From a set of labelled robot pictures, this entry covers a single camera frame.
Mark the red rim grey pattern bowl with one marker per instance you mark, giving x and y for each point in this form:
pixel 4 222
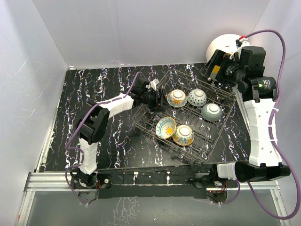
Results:
pixel 211 112

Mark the grey wire dish rack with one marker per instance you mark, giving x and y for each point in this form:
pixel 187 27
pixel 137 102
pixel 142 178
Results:
pixel 206 133

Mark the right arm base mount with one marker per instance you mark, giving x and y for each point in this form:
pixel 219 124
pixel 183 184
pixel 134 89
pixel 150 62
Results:
pixel 216 189

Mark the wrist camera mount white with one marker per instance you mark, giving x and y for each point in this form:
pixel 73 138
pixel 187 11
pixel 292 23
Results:
pixel 153 84
pixel 241 44

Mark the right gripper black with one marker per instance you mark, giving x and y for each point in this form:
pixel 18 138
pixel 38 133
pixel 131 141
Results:
pixel 218 59

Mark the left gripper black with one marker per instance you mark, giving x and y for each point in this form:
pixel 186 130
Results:
pixel 159 103

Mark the white round drawer cabinet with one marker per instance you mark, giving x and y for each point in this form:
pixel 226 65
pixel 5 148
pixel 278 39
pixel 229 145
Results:
pixel 225 43

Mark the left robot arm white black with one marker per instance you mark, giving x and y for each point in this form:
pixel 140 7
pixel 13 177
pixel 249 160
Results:
pixel 93 124

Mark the orange blue floral bowl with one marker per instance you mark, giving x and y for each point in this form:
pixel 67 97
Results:
pixel 183 136

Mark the blue wave pattern bowl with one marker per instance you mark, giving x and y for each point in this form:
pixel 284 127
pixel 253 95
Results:
pixel 197 97

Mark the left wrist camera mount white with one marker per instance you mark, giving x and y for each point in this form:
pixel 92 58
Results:
pixel 153 84

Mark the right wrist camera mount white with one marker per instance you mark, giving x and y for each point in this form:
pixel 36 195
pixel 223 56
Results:
pixel 241 44

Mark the orange flower leaf bowl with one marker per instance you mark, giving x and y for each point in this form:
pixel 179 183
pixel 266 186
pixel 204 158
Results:
pixel 177 98

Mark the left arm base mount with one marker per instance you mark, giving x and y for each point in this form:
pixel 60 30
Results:
pixel 96 181

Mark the yellow sun pattern bowl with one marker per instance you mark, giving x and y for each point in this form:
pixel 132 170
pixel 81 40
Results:
pixel 165 128

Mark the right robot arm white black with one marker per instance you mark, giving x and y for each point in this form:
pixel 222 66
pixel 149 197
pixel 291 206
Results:
pixel 259 96

